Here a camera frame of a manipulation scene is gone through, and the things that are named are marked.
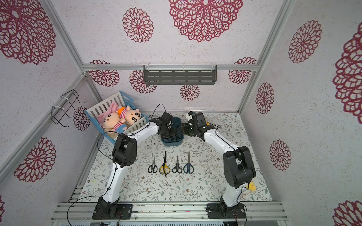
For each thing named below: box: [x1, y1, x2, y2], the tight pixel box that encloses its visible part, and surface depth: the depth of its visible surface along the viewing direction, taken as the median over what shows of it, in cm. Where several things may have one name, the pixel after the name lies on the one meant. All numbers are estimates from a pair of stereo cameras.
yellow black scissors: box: [158, 150, 171, 177], surface depth 91 cm
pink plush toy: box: [96, 102, 123, 127], surface depth 105 cm
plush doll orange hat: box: [117, 105, 142, 125], surface depth 105 cm
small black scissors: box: [148, 156, 158, 173], surface depth 91 cm
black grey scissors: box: [171, 153, 183, 174], surface depth 91 cm
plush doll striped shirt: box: [102, 112, 128, 139], surface depth 99 cm
